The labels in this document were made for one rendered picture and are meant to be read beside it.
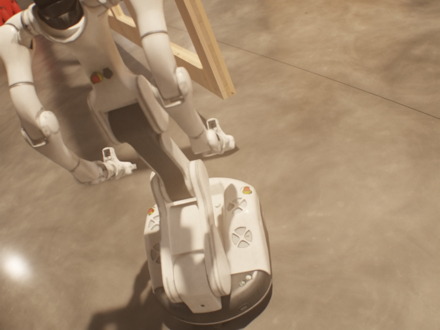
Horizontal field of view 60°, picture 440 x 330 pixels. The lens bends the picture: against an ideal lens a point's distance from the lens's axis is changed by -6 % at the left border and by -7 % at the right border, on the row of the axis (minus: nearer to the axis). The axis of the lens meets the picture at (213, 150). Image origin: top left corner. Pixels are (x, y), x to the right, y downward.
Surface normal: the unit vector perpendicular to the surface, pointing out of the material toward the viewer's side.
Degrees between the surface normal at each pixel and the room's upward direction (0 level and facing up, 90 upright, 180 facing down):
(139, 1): 63
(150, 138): 110
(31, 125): 84
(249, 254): 38
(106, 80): 84
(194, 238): 23
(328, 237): 0
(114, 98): 81
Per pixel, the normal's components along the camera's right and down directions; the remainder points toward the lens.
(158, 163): 0.09, 0.85
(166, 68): 0.11, 0.41
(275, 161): -0.33, -0.74
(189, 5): 0.44, 0.40
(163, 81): -0.05, 0.55
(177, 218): -0.30, -0.43
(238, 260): -0.26, -0.19
